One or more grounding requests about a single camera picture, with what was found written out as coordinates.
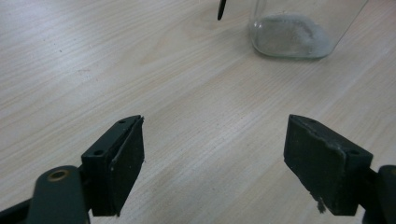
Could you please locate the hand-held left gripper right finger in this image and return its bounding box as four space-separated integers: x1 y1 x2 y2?
283 114 375 217

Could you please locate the glass jar with black lid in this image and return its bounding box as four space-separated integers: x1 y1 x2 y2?
217 0 370 61

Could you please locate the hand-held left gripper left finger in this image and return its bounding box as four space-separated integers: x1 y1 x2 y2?
81 115 146 217

